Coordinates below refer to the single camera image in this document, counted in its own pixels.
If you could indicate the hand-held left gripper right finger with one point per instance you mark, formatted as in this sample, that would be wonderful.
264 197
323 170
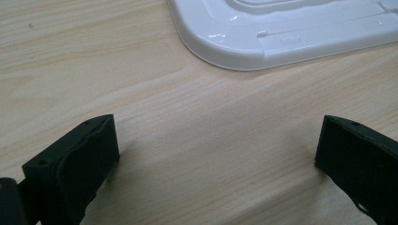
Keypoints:
359 165

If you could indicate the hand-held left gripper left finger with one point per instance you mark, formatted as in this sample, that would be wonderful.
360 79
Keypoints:
72 168

